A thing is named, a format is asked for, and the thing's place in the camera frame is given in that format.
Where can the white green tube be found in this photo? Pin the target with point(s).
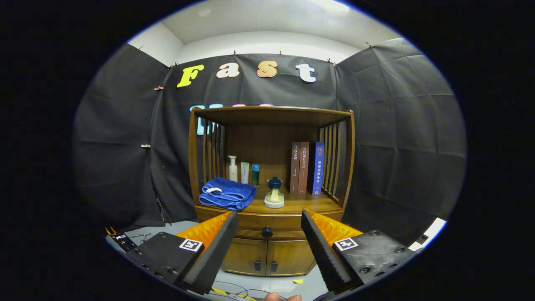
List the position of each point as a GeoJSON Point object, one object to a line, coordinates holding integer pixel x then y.
{"type": "Point", "coordinates": [244, 173]}

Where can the black backdrop cloth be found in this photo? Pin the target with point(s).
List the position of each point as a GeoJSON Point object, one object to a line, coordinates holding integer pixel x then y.
{"type": "Point", "coordinates": [397, 138]}

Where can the reddish brown book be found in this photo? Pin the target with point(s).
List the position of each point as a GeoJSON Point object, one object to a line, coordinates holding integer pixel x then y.
{"type": "Point", "coordinates": [304, 167]}

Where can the dark brown book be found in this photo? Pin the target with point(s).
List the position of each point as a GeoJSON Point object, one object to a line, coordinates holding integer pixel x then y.
{"type": "Point", "coordinates": [294, 167]}

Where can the teal bottle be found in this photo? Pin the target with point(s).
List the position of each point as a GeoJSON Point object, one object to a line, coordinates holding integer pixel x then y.
{"type": "Point", "coordinates": [255, 175]}

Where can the wooden cabinet countertop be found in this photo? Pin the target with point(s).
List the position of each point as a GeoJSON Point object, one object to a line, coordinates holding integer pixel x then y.
{"type": "Point", "coordinates": [305, 202]}

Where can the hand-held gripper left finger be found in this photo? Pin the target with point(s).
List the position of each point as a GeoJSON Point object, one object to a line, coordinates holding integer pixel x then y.
{"type": "Point", "coordinates": [215, 255]}

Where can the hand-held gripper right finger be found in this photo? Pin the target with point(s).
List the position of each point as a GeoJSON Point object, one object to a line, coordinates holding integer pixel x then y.
{"type": "Point", "coordinates": [322, 255]}

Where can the brown wooden cabinet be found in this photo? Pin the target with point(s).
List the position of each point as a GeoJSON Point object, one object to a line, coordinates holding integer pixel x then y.
{"type": "Point", "coordinates": [263, 142]}

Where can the folded blue towel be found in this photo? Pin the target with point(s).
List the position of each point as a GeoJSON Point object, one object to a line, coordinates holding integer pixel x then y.
{"type": "Point", "coordinates": [228, 192]}

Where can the white panel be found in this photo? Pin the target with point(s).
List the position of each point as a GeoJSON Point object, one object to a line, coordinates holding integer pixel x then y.
{"type": "Point", "coordinates": [430, 232]}

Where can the yellow black striped floor tape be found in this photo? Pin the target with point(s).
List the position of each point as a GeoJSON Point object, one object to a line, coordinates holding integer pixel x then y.
{"type": "Point", "coordinates": [221, 291]}

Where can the wooden cabinet door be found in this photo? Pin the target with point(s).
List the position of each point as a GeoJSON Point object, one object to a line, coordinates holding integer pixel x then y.
{"type": "Point", "coordinates": [292, 257]}
{"type": "Point", "coordinates": [240, 256]}

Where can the dark blue lidded teacup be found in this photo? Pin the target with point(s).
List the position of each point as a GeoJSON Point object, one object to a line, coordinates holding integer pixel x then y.
{"type": "Point", "coordinates": [275, 182]}

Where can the white pump bottle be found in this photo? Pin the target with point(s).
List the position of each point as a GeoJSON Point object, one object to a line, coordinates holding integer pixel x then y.
{"type": "Point", "coordinates": [233, 171]}

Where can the blue book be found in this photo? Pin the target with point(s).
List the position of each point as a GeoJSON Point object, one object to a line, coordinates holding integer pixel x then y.
{"type": "Point", "coordinates": [318, 167]}

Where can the black electronics box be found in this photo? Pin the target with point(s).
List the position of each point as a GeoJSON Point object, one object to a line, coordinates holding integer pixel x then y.
{"type": "Point", "coordinates": [123, 242]}

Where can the wooden drawer with black knob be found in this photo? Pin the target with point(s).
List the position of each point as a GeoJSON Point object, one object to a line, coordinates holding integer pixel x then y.
{"type": "Point", "coordinates": [276, 223]}

